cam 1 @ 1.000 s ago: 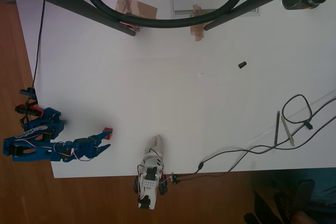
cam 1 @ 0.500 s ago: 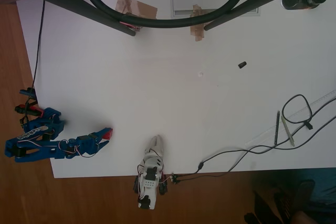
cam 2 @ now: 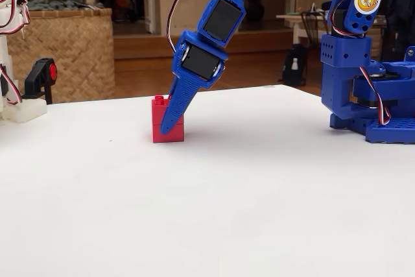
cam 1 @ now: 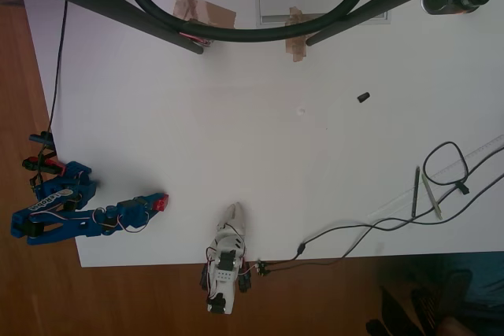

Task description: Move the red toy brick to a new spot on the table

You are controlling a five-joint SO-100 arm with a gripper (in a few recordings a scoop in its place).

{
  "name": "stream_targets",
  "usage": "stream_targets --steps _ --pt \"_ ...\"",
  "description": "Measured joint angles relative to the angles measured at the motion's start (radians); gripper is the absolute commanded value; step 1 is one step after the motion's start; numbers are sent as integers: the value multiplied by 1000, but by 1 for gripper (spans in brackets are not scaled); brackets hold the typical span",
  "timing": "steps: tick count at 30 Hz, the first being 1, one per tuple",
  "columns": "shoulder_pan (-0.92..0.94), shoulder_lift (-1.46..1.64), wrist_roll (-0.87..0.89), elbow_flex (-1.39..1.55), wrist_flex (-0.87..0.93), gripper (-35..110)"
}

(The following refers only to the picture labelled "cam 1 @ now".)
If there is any black red table clamp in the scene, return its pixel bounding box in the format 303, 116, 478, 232
20, 156, 65, 175

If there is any long black cable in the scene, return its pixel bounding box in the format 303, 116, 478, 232
294, 172, 504, 263

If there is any transparent ruler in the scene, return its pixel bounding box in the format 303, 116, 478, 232
367, 134, 504, 222

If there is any black pen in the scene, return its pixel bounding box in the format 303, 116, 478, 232
410, 165, 421, 219

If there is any blue table clamp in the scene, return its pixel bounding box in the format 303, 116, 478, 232
28, 131, 55, 147

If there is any thin black power cable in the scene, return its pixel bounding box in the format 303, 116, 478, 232
46, 0, 69, 137

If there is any narrow brown tape strip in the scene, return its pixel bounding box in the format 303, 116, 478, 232
283, 6, 313, 63

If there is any grey green pen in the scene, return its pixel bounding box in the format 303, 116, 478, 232
420, 172, 443, 221

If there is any looped black cable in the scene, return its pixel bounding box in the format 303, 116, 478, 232
422, 140, 504, 196

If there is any black tripod leg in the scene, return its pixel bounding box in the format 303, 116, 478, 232
305, 0, 504, 47
0, 0, 205, 55

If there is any grey cable tray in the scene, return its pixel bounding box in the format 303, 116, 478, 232
257, 0, 394, 29

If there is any wide brown tape patch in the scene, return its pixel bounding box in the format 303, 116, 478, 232
172, 0, 238, 31

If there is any thick black hose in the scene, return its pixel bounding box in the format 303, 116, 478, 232
113, 0, 382, 42

